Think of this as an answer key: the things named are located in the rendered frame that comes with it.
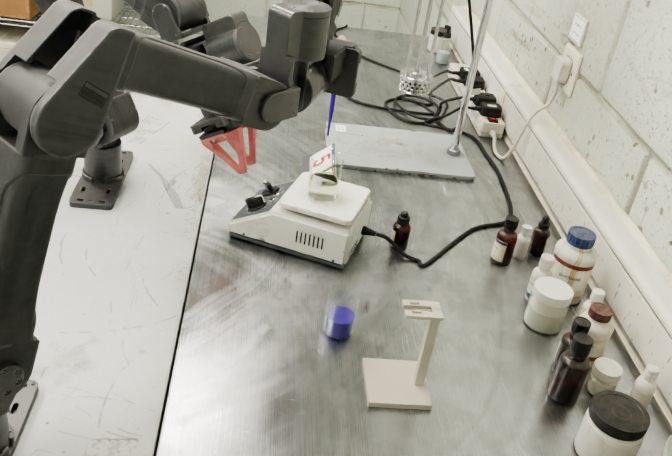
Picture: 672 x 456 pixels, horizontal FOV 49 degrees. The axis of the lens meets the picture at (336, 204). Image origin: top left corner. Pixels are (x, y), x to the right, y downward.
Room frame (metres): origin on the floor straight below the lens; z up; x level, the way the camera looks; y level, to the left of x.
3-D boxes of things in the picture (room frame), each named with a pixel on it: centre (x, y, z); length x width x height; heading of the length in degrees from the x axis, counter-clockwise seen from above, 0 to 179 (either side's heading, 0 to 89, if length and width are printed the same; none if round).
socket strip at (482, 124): (1.76, -0.30, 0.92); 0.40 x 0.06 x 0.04; 8
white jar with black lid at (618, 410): (0.65, -0.36, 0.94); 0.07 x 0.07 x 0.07
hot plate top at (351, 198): (1.02, 0.02, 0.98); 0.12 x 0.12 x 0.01; 76
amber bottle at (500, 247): (1.05, -0.29, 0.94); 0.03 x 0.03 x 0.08
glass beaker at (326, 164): (1.02, 0.02, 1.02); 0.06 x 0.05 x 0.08; 3
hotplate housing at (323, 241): (1.03, 0.04, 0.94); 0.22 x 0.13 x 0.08; 76
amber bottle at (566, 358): (0.75, -0.33, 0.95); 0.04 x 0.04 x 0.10
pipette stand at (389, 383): (0.71, -0.11, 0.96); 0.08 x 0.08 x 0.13; 8
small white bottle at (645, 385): (0.75, -0.43, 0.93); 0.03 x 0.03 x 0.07
